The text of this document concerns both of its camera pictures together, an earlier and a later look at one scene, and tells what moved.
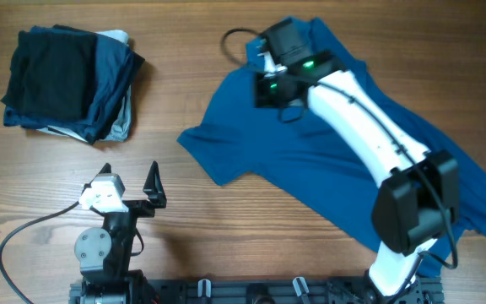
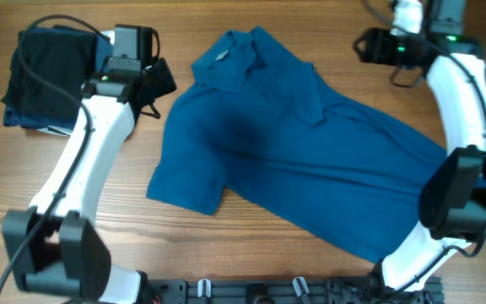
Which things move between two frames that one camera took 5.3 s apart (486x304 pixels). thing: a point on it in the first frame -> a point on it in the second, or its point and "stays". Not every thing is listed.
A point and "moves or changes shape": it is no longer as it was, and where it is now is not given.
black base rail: x=356 y=290 stays
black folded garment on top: x=51 y=75 stays
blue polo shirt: x=305 y=158 moves or changes shape
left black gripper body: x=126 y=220 -> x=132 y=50
